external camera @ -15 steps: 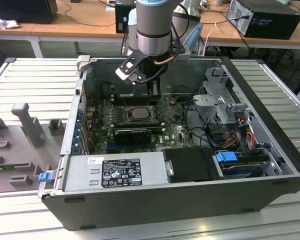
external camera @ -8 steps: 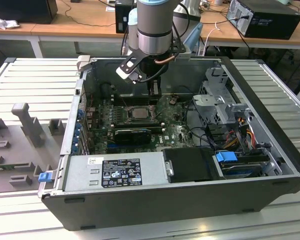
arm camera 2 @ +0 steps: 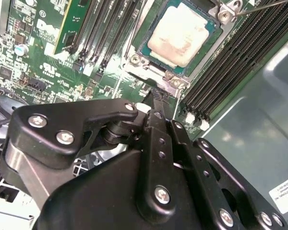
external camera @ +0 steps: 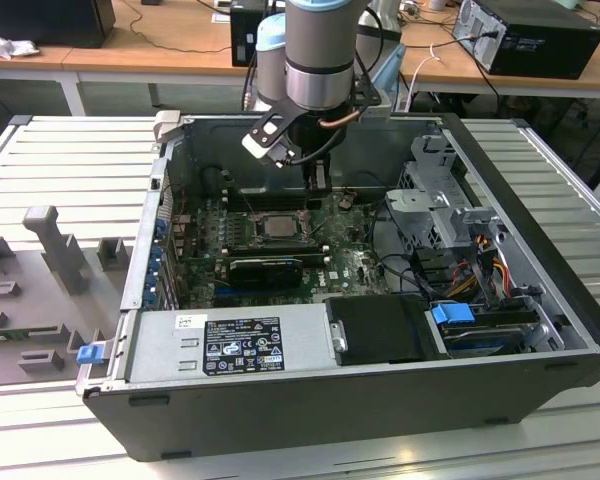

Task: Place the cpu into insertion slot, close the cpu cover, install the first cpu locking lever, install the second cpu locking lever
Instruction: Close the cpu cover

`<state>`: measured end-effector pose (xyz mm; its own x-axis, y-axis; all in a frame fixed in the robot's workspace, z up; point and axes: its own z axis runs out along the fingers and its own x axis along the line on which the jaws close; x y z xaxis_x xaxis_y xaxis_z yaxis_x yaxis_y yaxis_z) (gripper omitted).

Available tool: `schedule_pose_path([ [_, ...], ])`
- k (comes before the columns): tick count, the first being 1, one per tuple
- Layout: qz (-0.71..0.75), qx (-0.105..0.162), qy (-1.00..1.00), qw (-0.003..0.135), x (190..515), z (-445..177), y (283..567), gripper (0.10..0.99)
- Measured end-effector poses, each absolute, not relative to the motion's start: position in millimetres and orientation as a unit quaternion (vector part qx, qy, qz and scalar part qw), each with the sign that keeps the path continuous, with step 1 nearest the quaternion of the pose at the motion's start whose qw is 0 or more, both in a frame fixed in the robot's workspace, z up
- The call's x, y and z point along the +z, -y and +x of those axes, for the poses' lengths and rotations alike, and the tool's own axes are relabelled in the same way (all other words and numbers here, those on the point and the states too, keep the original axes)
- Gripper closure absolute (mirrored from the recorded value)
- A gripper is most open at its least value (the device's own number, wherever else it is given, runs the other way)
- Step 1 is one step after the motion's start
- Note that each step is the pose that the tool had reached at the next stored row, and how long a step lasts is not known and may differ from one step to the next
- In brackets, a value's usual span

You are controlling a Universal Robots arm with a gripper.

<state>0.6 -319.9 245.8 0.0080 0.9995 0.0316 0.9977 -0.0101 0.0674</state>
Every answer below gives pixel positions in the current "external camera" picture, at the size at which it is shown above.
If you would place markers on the black RAM slot bank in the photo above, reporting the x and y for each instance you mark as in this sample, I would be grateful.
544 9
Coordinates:
270 200
280 246

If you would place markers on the pale blue teach pendant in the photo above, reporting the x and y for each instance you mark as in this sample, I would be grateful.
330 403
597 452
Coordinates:
392 65

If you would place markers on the large black PC tower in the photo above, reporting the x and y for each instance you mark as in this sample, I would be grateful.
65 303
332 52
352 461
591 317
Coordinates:
545 50

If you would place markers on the black plastic air shroud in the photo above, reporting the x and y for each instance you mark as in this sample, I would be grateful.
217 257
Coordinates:
380 330

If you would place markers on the wooden desk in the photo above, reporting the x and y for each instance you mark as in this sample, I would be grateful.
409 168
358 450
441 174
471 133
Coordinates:
180 40

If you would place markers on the blue card retention clip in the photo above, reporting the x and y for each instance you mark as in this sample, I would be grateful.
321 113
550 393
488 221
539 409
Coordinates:
151 292
161 230
155 262

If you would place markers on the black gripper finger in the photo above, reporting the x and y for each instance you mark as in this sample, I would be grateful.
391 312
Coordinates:
309 180
322 175

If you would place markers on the blue disk carrier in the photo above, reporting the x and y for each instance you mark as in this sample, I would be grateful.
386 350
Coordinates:
452 315

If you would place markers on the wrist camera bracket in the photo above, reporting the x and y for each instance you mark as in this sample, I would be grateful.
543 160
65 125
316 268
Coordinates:
377 102

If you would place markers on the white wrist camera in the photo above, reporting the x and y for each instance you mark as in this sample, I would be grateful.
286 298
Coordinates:
265 135

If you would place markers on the grey plastic case latch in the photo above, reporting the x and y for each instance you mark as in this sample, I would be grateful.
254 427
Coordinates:
166 125

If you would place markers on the dark hard disk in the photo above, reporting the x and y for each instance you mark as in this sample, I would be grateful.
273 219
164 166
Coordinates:
480 342

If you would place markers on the crumpled white paper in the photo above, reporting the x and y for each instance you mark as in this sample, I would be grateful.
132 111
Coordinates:
10 47

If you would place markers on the silver square CPU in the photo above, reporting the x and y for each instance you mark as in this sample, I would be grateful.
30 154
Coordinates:
285 226

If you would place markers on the black graphics card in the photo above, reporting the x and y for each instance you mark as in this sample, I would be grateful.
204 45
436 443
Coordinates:
265 274

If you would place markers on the grey metal drive cage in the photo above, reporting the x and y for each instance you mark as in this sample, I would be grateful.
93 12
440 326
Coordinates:
415 205

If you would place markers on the blue case latch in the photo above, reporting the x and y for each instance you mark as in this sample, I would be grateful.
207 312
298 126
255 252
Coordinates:
90 355

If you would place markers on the black open PC case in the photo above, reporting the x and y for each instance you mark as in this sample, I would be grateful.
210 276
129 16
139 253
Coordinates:
305 415

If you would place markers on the CPU socket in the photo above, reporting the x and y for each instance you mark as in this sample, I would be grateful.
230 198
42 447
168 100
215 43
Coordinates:
282 239

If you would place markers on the grey power supply unit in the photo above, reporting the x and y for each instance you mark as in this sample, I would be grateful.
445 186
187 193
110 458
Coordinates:
155 350

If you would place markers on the small black PC tower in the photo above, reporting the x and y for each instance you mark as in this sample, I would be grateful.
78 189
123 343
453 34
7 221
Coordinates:
242 35

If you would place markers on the black box on desk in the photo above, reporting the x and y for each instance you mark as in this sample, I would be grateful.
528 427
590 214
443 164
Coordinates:
45 22

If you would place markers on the grey parts rack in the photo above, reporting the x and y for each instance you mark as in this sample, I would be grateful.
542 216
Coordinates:
55 310

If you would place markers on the round coin battery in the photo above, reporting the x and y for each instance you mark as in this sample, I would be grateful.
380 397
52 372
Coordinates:
346 201

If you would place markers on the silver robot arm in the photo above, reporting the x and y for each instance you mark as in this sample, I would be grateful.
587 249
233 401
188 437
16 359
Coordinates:
320 60

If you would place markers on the green motherboard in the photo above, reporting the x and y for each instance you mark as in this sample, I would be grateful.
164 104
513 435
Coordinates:
350 270

